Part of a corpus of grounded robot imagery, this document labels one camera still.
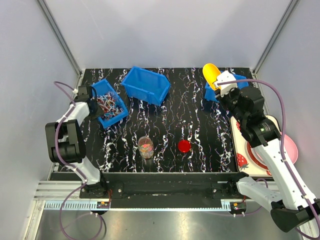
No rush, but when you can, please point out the strawberry print tray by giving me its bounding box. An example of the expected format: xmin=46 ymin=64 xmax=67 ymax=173
xmin=230 ymin=116 xmax=272 ymax=179

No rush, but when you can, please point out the aluminium corner post left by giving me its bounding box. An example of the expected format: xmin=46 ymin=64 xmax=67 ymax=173
xmin=36 ymin=0 xmax=82 ymax=76

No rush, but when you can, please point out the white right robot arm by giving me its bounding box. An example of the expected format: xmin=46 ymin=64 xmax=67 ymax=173
xmin=215 ymin=83 xmax=320 ymax=233

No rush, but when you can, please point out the red plate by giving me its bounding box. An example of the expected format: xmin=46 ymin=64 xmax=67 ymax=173
xmin=246 ymin=142 xmax=268 ymax=170

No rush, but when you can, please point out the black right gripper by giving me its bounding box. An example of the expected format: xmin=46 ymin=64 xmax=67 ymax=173
xmin=214 ymin=85 xmax=247 ymax=125

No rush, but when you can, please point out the clear plastic jar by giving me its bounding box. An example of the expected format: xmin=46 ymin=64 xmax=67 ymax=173
xmin=138 ymin=136 xmax=154 ymax=159

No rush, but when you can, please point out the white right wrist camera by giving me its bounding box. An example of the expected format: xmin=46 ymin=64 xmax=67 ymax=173
xmin=214 ymin=70 xmax=238 ymax=97

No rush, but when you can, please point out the blue bin with flower candies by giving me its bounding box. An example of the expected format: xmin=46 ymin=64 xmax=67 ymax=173
xmin=204 ymin=73 xmax=251 ymax=103

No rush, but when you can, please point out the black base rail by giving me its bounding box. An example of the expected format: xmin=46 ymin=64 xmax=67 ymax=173
xmin=79 ymin=172 xmax=244 ymax=210

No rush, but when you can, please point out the red jar lid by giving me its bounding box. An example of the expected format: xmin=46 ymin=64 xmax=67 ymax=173
xmin=177 ymin=139 xmax=191 ymax=153

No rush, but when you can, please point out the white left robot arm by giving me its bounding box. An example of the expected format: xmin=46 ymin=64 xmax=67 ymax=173
xmin=45 ymin=85 xmax=108 ymax=198

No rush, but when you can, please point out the blue bin with lollipops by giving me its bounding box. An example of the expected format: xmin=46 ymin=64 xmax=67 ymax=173
xmin=91 ymin=78 xmax=129 ymax=129

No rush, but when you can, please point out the aluminium corner post right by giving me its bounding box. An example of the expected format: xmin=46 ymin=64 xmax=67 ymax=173
xmin=252 ymin=0 xmax=300 ymax=75

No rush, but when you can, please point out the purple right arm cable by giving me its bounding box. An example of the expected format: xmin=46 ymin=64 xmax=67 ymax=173
xmin=216 ymin=78 xmax=320 ymax=240

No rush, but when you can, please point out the blue bin with star candies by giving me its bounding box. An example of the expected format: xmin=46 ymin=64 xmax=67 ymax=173
xmin=121 ymin=66 xmax=171 ymax=106

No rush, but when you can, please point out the pink plate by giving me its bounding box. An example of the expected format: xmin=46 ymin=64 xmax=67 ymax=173
xmin=256 ymin=133 xmax=299 ymax=166

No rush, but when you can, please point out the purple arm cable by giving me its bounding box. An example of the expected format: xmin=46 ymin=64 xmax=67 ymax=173
xmin=216 ymin=78 xmax=320 ymax=240
xmin=53 ymin=81 xmax=108 ymax=238

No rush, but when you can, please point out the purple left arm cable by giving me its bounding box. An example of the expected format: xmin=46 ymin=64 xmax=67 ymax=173
xmin=53 ymin=81 xmax=108 ymax=238

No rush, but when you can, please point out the yellow plastic scoop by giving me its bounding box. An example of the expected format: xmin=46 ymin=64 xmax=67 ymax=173
xmin=202 ymin=63 xmax=221 ymax=91

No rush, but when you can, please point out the aluminium corner post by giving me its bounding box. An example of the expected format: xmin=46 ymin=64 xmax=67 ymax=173
xmin=36 ymin=0 xmax=82 ymax=76
xmin=252 ymin=0 xmax=300 ymax=75

